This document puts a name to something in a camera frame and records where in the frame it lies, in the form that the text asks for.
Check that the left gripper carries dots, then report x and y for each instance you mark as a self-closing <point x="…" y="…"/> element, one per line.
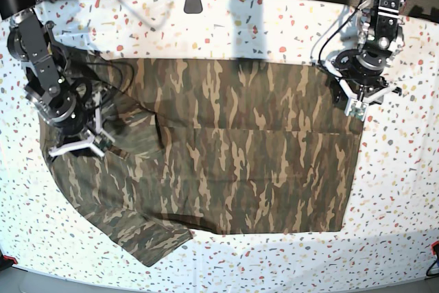
<point x="354" y="99"/>

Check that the camouflage T-shirt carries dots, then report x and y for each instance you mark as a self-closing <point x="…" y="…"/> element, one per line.
<point x="229" y="147"/>

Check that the red black clamp left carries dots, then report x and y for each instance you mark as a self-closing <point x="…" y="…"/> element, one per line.
<point x="6" y="262"/>

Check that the red black clamp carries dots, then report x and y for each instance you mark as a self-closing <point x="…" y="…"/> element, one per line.
<point x="432" y="271"/>
<point x="6" y="262"/>

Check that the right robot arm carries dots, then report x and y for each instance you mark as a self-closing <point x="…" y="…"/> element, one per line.
<point x="67" y="103"/>

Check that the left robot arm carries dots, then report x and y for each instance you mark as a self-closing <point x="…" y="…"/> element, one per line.
<point x="359" y="71"/>

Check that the red black clamp right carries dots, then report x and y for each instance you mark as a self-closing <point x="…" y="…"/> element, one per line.
<point x="432" y="271"/>

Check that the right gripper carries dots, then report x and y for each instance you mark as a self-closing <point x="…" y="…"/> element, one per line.
<point x="92" y="133"/>

